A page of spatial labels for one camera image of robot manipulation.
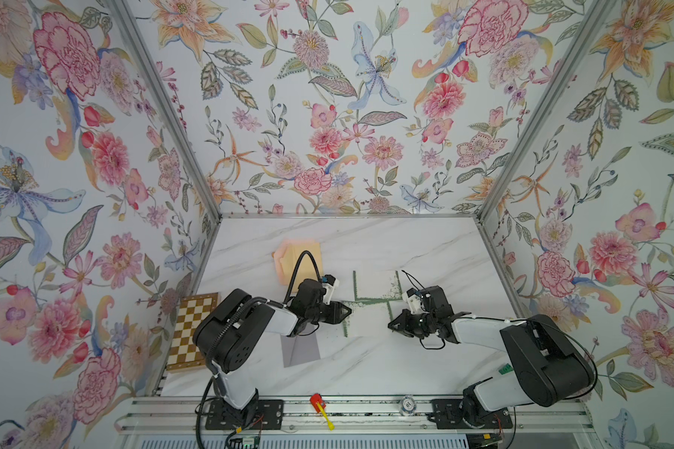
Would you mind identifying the aluminium corner frame post right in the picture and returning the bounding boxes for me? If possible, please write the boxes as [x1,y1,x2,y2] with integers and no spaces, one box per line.
[476,0,602,220]

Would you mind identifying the round silver knob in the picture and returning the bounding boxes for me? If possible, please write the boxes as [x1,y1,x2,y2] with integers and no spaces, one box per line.
[400,396,417,415]

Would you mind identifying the green tag label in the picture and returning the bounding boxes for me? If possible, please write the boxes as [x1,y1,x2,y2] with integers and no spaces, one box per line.
[499,364,513,375]

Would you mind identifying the aluminium corner frame post left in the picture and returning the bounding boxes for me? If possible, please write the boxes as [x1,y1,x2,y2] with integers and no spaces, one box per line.
[106,0,222,225]

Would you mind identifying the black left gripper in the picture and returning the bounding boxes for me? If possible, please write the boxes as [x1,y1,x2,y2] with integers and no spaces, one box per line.
[304,300,354,325]

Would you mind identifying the yellow stick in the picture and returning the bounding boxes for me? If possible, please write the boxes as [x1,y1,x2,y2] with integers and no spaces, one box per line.
[319,408,335,431]

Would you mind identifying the black corrugated left cable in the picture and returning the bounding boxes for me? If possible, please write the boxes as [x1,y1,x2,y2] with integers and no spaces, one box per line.
[195,250,322,449]

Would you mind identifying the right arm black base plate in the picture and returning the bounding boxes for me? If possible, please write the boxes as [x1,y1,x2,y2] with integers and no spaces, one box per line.
[429,398,514,430]

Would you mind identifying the grey lavender envelope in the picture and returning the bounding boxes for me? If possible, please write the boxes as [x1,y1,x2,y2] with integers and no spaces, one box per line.
[281,335,321,368]

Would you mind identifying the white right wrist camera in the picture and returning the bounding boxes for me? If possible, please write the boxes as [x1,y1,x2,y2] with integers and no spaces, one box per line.
[403,291,424,314]

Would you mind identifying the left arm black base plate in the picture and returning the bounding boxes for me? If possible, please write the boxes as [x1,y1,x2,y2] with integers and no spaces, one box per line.
[203,398,285,430]

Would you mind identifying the aluminium corner frame post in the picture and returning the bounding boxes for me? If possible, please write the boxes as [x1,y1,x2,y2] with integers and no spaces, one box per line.
[106,0,222,225]
[476,0,602,220]

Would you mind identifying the yellow envelope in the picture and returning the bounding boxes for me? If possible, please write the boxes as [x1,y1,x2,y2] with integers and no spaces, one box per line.
[287,241,324,294]

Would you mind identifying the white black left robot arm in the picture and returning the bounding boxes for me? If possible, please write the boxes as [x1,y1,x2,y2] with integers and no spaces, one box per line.
[193,275,352,412]

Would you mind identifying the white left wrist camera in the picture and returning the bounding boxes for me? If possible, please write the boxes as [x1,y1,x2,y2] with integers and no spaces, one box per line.
[321,274,340,305]

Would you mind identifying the wooden checkered chessboard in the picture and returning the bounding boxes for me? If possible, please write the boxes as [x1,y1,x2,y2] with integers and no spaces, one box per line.
[166,293,221,372]

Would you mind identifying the aluminium front rail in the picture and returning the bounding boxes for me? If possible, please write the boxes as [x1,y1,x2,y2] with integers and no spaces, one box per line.
[115,395,595,435]

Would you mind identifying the pink envelope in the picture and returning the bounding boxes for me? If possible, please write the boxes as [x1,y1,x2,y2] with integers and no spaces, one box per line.
[273,241,297,285]

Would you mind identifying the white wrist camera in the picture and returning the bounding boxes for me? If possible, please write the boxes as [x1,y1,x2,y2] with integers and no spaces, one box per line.
[403,291,424,314]
[321,274,340,305]

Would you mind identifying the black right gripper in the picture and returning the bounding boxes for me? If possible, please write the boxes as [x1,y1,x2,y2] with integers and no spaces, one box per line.
[386,309,436,337]

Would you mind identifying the thin black right cable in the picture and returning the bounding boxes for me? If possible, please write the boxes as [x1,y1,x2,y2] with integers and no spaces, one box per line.
[400,269,428,293]

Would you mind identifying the green bordered letter paper underneath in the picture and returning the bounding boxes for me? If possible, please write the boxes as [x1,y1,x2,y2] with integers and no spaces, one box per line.
[352,271,403,302]

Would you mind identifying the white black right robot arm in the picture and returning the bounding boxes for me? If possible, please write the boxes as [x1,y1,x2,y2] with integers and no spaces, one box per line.
[388,286,596,420]

